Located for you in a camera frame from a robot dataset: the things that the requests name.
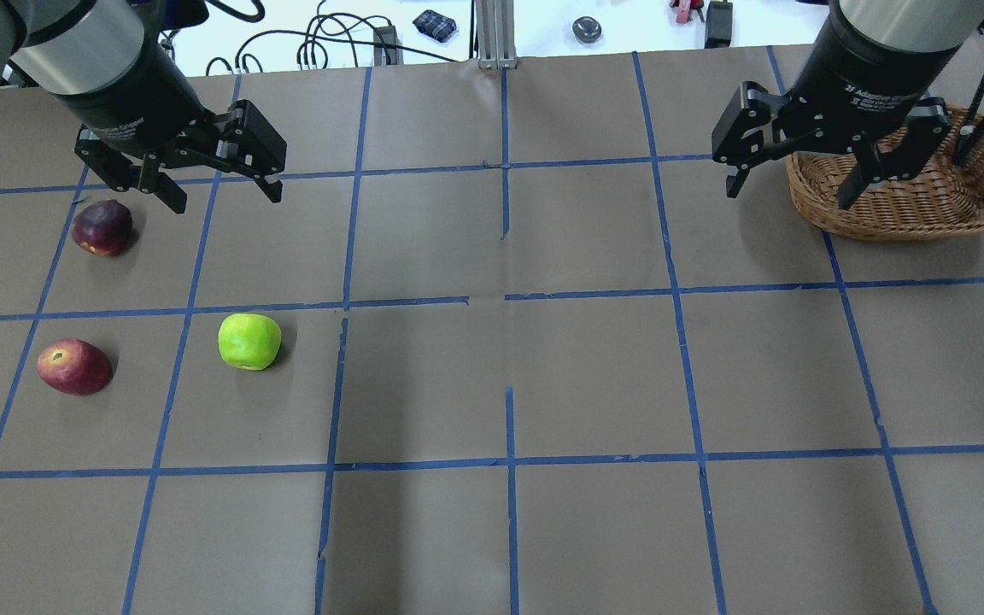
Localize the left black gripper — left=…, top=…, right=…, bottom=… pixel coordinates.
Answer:
left=57, top=51, right=288, bottom=214

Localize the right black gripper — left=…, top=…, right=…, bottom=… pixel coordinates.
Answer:
left=712, top=17, right=952, bottom=210

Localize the dark red apple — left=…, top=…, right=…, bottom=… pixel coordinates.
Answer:
left=71, top=199, right=134, bottom=257

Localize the green apple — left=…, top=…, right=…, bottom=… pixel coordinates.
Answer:
left=216, top=313, right=284, bottom=371

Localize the red yellow apple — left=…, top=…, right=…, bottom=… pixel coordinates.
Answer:
left=38, top=337, right=114, bottom=395

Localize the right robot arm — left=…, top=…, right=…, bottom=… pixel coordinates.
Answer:
left=711, top=1, right=984, bottom=209

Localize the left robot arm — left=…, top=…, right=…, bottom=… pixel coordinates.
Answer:
left=0, top=1, right=288, bottom=214

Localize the wicker basket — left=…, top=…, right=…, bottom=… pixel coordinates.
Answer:
left=785, top=104, right=984, bottom=242

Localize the black power adapter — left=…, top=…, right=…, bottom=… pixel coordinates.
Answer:
left=703, top=1, right=734, bottom=48

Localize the grey computer mouse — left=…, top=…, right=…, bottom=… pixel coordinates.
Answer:
left=571, top=15, right=604, bottom=45

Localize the aluminium frame post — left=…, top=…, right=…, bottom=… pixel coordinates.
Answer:
left=472, top=0, right=517, bottom=70

